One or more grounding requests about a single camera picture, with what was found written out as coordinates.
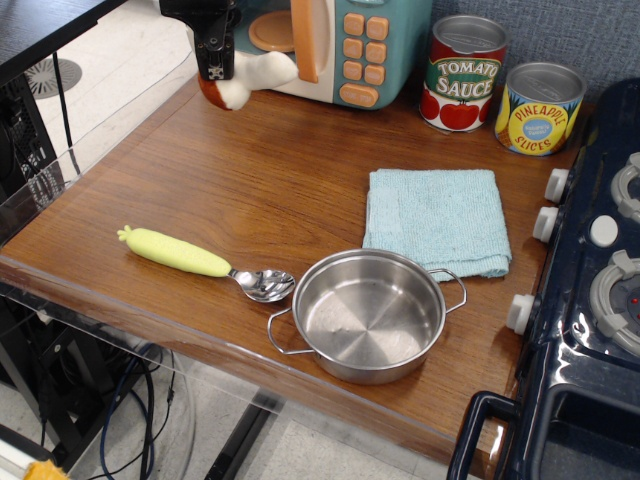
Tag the toy microwave teal cream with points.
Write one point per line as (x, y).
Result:
(352, 53)

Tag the tomato sauce can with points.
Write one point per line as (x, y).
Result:
(465, 59)

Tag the clear acrylic table guard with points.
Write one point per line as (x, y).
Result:
(189, 170)

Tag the plush brown white mushroom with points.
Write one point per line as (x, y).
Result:
(251, 73)

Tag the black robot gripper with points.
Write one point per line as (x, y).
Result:
(212, 23)

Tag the pineapple slices can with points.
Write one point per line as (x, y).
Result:
(539, 107)

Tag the stainless steel pot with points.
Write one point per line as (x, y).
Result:
(370, 316)

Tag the yellow plush toy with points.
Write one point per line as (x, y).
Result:
(44, 470)

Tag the dark blue toy stove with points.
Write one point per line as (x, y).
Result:
(575, 414)

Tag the spoon with green handle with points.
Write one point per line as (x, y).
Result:
(263, 286)

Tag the black desk at left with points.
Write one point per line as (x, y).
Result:
(30, 32)

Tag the light blue folded towel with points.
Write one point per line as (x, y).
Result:
(450, 219)

